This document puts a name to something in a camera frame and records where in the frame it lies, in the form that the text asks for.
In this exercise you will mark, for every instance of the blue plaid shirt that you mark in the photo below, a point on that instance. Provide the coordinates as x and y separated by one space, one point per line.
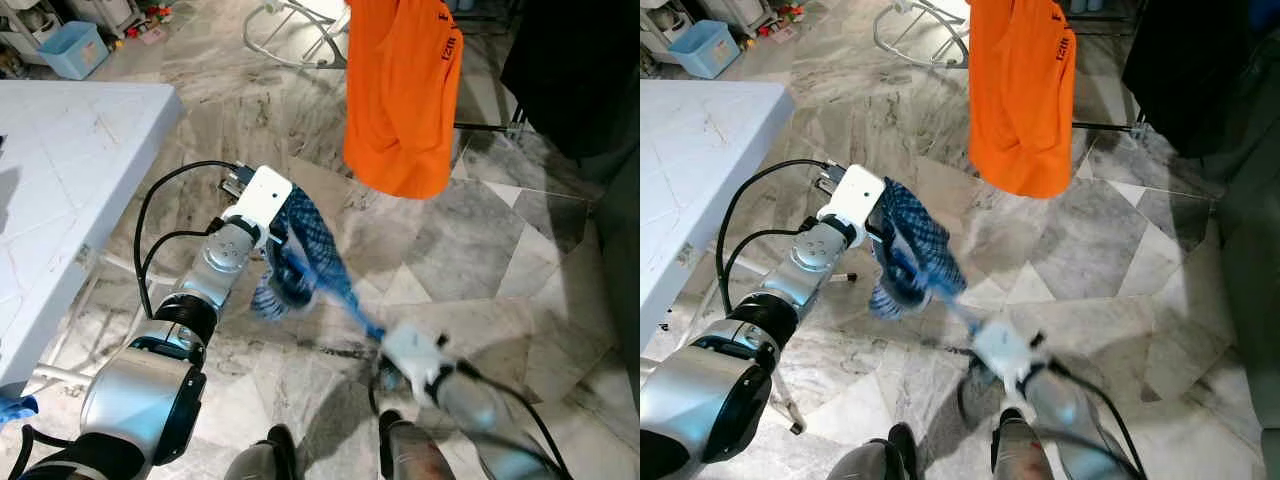
925 240
315 240

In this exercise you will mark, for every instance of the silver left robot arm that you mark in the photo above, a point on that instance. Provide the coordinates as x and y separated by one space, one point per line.
140 400
700 400

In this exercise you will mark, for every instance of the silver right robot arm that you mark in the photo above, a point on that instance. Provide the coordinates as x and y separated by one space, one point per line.
480 420
1075 420

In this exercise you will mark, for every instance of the orange shirt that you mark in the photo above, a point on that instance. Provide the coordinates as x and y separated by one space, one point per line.
1020 100
400 100

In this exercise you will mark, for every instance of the white folding table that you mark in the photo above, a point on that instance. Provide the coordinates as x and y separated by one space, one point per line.
700 170
70 180

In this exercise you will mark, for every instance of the robot left leg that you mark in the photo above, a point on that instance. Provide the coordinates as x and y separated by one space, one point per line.
260 460
875 460

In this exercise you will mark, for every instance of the robot leg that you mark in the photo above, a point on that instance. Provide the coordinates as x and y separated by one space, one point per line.
875 460
260 460
415 455

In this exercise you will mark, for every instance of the light blue plastic basket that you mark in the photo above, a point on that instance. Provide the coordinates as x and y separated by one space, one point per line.
75 52
705 50

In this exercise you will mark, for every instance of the white storage cart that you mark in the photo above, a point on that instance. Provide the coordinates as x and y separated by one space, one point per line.
25 30
100 12
662 30
735 12

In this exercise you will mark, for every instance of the robot right leg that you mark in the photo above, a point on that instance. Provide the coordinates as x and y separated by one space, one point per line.
415 455

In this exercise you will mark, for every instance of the black garment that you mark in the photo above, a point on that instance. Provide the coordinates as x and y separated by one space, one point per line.
1190 70
570 70

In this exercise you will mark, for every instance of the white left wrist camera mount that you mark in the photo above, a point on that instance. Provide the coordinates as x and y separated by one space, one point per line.
855 195
262 195

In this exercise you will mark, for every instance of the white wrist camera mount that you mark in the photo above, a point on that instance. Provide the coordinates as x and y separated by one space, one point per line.
415 352
262 195
855 195
1005 350

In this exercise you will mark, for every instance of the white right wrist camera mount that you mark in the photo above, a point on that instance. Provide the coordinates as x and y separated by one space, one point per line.
1005 350
415 352

